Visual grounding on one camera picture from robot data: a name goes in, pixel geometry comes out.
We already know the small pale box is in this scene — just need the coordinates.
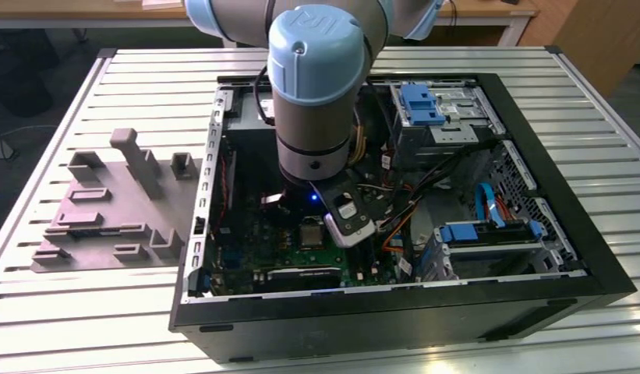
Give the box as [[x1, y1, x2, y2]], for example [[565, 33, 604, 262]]
[[141, 0, 185, 12]]

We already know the black camera cable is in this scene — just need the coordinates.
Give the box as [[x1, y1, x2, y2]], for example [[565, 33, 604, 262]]
[[251, 64, 278, 126]]

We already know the hard disk in blue carrier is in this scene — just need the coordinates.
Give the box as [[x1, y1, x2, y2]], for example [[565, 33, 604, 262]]
[[437, 218, 545, 245]]

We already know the black PC case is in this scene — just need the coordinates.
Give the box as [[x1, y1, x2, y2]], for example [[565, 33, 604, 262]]
[[167, 72, 639, 364]]

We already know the red orange wire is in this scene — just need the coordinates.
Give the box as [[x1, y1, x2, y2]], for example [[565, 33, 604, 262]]
[[493, 193, 516, 224]]

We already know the black cable bundle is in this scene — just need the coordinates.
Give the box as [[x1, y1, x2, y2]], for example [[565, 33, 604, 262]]
[[376, 138, 501, 235]]

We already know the CPU with silver top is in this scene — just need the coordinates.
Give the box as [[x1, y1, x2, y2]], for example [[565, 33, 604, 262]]
[[298, 222, 326, 249]]

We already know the grey parts rack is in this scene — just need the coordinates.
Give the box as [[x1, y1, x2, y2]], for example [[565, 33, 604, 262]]
[[31, 128, 206, 273]]

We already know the black graphics card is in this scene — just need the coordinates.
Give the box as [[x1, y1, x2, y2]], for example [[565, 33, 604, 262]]
[[265, 266, 342, 292]]

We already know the metal drive cage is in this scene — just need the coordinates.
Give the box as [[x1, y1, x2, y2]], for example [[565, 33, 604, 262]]
[[388, 80, 508, 169]]

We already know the blue flat wire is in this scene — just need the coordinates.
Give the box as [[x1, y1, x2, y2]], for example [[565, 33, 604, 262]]
[[473, 182, 508, 230]]

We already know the black RAM slot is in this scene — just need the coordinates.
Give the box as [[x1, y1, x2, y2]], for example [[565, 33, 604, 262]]
[[349, 245, 365, 276], [362, 236, 381, 274]]

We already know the green motherboard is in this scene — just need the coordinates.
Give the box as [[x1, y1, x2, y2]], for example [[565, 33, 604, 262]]
[[210, 182, 398, 295]]

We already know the grey power supply unit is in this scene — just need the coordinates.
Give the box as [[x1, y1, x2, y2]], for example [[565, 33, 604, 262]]
[[223, 91, 281, 188]]

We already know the metal disk bay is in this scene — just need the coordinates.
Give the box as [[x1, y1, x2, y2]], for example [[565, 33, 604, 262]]
[[417, 217, 589, 282]]

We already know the RAM stick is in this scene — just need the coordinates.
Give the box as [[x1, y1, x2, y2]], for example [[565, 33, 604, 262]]
[[68, 229, 125, 239]]

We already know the wooden cabinet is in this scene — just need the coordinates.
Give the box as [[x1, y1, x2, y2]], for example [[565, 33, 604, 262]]
[[520, 0, 640, 98]]

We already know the wooden desk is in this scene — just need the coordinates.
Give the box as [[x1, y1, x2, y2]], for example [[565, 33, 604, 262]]
[[0, 0, 539, 48]]

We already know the blue plastic drive carrier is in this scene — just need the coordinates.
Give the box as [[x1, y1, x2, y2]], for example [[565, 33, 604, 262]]
[[400, 83, 449, 127]]

